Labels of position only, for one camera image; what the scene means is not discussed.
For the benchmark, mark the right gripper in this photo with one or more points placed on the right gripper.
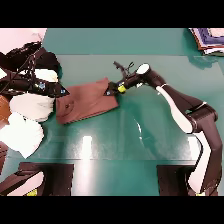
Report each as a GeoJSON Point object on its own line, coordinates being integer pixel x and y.
{"type": "Point", "coordinates": [117, 88]}

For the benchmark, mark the brown shirt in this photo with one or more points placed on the brown shirt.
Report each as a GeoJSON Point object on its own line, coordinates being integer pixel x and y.
{"type": "Point", "coordinates": [87, 101]}

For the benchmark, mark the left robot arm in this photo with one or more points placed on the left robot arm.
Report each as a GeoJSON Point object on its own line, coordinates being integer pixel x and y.
{"type": "Point", "coordinates": [46, 87]}

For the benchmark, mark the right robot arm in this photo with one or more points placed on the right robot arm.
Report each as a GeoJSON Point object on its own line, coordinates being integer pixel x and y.
{"type": "Point", "coordinates": [200, 116]}

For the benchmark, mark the white garment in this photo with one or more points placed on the white garment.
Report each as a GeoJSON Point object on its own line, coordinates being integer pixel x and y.
{"type": "Point", "coordinates": [20, 135]}
{"type": "Point", "coordinates": [31, 106]}

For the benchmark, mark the stack of folded clothes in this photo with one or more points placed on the stack of folded clothes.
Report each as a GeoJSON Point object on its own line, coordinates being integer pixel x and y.
{"type": "Point", "coordinates": [210, 40]}

